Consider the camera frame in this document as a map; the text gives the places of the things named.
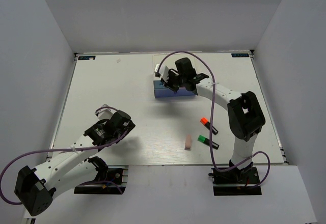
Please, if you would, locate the light blue small drawer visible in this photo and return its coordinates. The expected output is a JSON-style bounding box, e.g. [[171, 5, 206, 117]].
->
[[153, 80, 165, 89]]

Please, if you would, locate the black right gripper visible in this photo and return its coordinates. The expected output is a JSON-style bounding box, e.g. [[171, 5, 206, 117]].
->
[[162, 69, 187, 92]]

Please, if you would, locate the left blue corner label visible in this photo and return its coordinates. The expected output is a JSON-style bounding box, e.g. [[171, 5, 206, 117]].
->
[[78, 55, 96, 60]]

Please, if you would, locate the blue corner label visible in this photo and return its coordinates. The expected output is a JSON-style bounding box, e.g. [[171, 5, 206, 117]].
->
[[231, 53, 250, 58], [78, 55, 96, 60]]

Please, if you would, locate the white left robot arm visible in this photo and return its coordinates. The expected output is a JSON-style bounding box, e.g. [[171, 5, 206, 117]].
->
[[14, 108, 135, 216]]

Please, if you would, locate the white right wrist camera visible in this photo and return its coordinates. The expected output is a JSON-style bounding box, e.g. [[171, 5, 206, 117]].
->
[[154, 64, 169, 81]]

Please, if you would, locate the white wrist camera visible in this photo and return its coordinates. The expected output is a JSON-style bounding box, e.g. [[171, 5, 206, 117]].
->
[[95, 104, 114, 120], [154, 64, 169, 81]]

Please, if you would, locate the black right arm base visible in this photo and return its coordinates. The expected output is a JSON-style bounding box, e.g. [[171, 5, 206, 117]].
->
[[208, 167, 262, 197]]

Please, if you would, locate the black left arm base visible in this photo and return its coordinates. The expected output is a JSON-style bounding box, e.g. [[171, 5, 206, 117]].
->
[[74, 166, 128, 195]]

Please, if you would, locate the pink eraser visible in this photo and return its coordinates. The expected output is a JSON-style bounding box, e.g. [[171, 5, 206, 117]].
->
[[184, 135, 192, 150]]

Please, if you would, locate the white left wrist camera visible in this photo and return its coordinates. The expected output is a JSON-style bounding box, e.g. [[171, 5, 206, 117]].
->
[[95, 104, 114, 120]]

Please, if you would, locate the right blue corner label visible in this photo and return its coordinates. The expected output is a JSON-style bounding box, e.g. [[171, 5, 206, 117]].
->
[[231, 53, 250, 58]]

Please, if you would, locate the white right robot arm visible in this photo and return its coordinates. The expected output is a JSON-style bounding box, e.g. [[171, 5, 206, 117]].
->
[[154, 58, 265, 183]]

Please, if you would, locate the white mini drawer cabinet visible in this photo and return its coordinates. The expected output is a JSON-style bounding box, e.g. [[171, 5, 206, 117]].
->
[[152, 52, 199, 82]]

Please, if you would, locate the green capped black highlighter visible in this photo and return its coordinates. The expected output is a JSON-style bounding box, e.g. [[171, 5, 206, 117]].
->
[[197, 135, 219, 150]]

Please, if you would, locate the orange capped black highlighter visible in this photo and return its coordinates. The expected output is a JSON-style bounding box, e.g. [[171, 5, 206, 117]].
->
[[200, 118, 219, 135]]

